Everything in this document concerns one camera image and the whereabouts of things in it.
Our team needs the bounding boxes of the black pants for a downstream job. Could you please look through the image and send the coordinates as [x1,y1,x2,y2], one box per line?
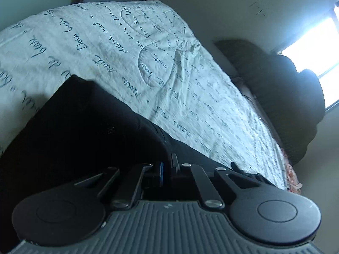
[0,73,268,247]

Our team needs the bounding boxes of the bright bedroom window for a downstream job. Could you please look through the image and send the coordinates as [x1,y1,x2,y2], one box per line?
[280,3,338,111]

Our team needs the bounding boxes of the white script-print bed cover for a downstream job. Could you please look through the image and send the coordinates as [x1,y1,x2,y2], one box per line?
[1,1,287,189]

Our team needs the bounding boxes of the colourful floral blanket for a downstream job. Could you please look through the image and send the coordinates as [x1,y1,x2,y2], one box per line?
[283,152,303,195]

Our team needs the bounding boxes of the dark scalloped headboard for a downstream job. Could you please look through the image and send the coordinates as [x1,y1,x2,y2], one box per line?
[215,39,325,164]

